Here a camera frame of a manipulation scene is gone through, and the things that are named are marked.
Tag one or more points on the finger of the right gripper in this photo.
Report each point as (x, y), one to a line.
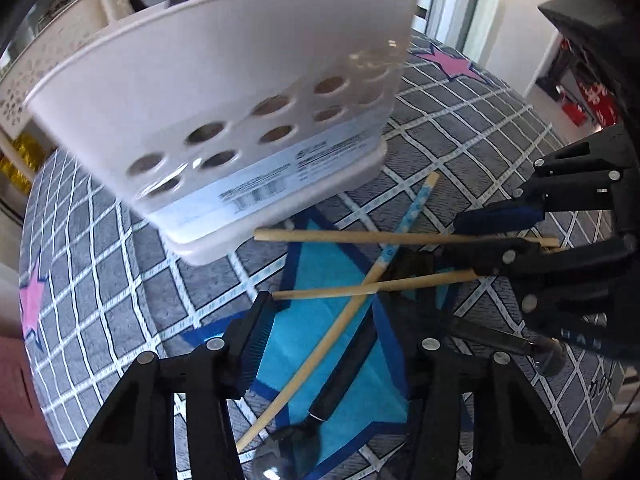
(509, 257)
(498, 218)

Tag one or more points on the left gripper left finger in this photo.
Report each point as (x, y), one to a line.
(221, 370)

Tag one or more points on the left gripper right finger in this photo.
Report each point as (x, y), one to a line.
(434, 376)

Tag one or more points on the blue patterned bamboo chopstick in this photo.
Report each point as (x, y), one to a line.
(334, 331)

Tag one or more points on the bamboo chopstick near caddy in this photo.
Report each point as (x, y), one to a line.
(370, 287)

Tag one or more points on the grey checked star tablecloth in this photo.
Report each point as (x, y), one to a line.
(111, 288)

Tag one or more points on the yellow patterned bamboo chopstick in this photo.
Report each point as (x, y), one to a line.
(361, 237)

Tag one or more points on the pink plastic stool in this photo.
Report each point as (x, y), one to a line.
(21, 412)

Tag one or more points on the white plastic utensil caddy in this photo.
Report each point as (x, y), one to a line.
(212, 118)

